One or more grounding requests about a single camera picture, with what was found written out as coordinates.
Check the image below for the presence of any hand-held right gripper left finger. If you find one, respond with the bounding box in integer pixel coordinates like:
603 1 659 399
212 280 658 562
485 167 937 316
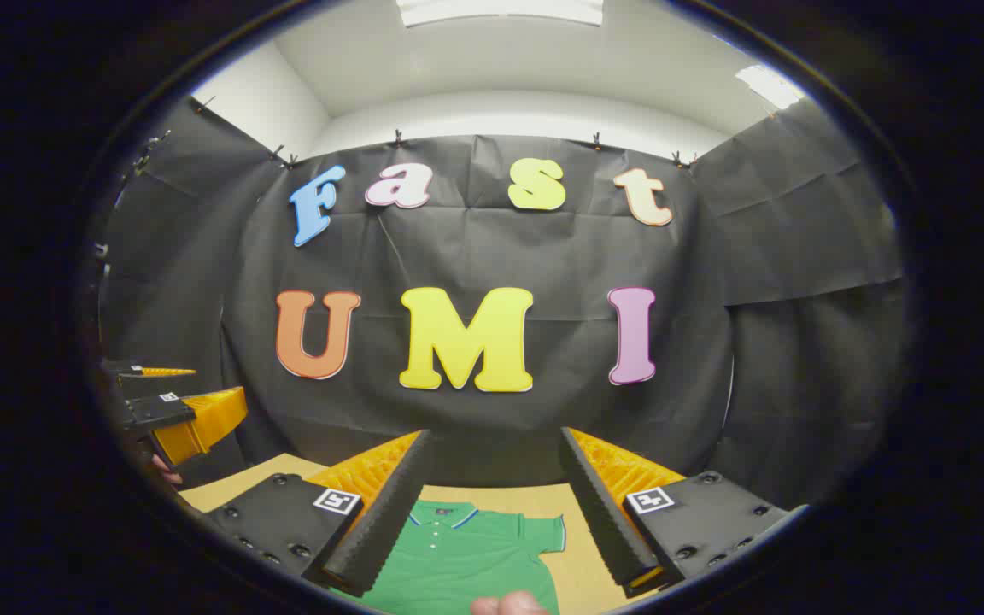
202 430 435 599

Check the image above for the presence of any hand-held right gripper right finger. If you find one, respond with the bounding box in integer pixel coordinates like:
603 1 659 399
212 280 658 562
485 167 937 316
559 426 800 599

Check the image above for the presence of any green T-shirt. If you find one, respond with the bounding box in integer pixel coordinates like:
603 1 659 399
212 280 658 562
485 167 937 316
334 500 567 615

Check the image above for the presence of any white ceiling light panel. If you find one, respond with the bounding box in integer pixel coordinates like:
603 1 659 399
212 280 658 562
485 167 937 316
396 0 606 28
735 64 807 110

